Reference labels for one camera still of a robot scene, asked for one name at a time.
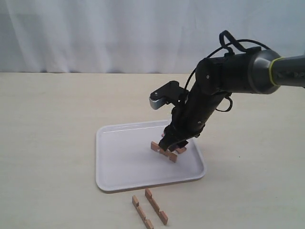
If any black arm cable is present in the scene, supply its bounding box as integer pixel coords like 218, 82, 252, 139
183, 30, 271, 113

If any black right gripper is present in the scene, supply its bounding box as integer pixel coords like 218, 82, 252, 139
159, 124, 205, 152

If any white plastic tray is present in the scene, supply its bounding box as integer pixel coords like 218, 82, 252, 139
95, 120, 206, 193

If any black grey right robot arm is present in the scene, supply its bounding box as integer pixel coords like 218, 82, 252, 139
150, 50, 305, 151

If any white backdrop curtain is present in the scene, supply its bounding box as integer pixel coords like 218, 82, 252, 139
0, 0, 305, 73

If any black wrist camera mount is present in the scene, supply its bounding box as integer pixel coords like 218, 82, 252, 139
149, 81, 189, 110

